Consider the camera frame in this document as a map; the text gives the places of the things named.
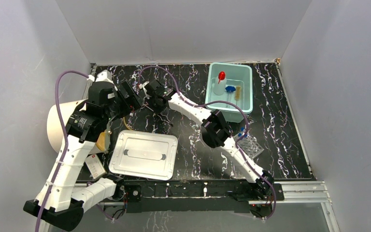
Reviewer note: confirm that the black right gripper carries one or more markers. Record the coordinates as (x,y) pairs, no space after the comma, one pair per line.
(157,110)

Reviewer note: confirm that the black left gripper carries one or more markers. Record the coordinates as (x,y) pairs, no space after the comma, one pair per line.
(127,95)

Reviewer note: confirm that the blue-based glass measuring cylinder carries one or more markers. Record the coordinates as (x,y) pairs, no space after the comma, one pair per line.
(230,90)

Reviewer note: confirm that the wooden-handled test tube brush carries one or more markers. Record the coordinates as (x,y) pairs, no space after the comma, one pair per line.
(237,92)

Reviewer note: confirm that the clear test tube rack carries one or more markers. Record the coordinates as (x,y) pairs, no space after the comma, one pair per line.
(249,145)

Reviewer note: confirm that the tan rubber tubing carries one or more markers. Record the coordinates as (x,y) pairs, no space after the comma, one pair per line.
(128,127)

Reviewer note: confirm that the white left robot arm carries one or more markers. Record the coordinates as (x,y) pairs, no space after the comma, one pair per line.
(58,203)

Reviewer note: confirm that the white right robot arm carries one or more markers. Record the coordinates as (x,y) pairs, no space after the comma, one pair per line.
(215,132)

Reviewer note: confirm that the white plastic bin lid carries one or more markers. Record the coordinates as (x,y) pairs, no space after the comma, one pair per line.
(144,154)

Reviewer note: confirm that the white red-capped wash bottle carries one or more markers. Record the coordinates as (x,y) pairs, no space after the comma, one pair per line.
(220,84)

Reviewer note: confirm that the light teal plastic bin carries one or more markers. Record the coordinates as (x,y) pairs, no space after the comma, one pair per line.
(236,75)

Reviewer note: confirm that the small white labelled box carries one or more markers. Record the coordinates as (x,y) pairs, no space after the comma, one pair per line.
(95,166)

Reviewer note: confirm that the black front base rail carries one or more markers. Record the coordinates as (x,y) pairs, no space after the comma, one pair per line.
(198,195)

